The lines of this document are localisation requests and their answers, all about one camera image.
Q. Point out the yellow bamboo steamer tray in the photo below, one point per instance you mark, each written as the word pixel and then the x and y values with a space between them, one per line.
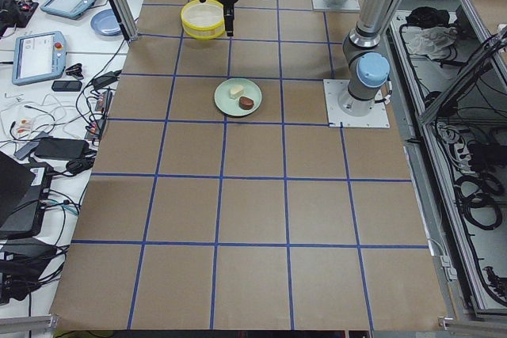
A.
pixel 203 20

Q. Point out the white steamed bun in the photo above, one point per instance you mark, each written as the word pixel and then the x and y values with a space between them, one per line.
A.
pixel 236 91

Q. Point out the brown steamed bun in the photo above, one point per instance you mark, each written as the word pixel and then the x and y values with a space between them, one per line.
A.
pixel 246 103

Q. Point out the light green plate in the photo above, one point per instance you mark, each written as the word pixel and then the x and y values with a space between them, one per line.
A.
pixel 230 106

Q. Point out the blue plate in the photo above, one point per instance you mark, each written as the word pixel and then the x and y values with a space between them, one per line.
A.
pixel 105 23

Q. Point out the black phone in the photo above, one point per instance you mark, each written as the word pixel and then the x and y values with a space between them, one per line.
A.
pixel 64 86

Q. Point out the near teach pendant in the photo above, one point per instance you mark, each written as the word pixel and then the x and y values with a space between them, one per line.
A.
pixel 39 57

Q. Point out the white crumpled cloth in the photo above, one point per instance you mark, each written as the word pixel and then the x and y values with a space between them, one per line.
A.
pixel 433 43

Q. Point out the black power adapter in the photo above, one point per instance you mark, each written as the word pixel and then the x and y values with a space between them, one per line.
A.
pixel 61 149

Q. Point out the black laptop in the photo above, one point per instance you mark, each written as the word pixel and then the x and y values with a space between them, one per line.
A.
pixel 24 188

